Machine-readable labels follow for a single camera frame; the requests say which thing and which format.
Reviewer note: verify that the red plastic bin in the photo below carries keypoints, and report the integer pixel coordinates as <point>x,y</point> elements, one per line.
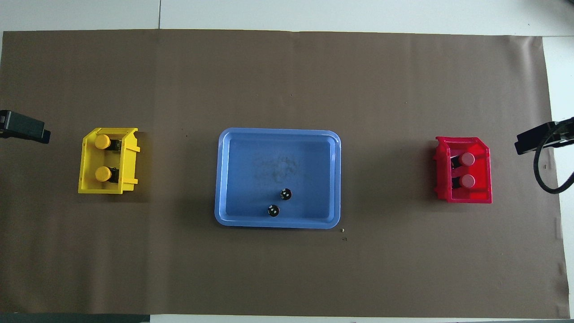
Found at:
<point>482,188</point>

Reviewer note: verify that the yellow push button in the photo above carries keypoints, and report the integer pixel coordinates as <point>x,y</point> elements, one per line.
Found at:
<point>102,141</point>
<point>103,173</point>

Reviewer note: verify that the small black cylinder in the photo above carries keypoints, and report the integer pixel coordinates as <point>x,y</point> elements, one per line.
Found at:
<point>273,210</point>
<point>285,194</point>

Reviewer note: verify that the brown paper table mat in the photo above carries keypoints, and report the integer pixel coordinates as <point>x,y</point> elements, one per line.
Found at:
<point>287,269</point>

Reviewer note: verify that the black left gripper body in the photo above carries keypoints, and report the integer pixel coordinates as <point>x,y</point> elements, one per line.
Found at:
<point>3,121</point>

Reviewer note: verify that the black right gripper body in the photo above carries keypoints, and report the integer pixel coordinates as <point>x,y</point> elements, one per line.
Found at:
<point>566,132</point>

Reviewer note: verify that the yellow plastic bin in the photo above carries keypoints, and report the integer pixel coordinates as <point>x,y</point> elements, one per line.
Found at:
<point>128,179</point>

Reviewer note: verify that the blue plastic tray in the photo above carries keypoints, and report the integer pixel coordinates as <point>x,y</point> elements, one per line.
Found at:
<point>251,179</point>

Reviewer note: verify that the red push button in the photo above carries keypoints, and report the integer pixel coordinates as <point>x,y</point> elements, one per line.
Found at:
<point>467,181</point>
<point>467,159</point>

